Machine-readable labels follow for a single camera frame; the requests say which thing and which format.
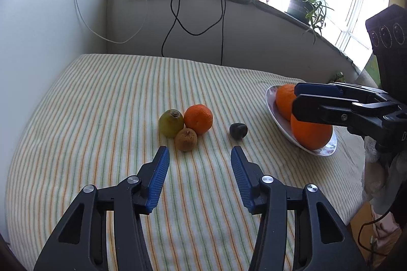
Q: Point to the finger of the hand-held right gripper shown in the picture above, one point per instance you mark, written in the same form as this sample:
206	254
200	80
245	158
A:
318	110
318	89

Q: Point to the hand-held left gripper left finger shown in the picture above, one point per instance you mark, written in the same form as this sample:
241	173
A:
159	172

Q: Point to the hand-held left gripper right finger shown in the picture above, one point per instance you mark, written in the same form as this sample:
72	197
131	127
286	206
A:
241	175

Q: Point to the large orange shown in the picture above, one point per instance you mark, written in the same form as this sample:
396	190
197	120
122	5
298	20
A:
311	136

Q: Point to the bumpy orange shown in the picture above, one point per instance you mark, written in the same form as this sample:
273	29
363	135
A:
284	101

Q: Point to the white floral plate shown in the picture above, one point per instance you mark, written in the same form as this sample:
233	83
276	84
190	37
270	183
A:
274	105

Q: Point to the person's right hand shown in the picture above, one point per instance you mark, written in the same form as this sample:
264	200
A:
378	182

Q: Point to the brown kiwi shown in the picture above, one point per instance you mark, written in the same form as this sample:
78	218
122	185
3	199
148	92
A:
185	140

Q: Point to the dark plum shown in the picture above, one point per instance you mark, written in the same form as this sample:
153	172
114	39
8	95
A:
238	130

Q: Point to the green kiwi fruit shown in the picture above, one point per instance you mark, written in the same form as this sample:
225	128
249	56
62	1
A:
170	124

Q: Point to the small tangerine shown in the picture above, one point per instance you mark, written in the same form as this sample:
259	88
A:
198	118

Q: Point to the striped tablecloth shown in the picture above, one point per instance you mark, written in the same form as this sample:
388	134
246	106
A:
95	118

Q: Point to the potted spider plant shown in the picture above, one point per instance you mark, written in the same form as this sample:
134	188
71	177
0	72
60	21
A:
297	5

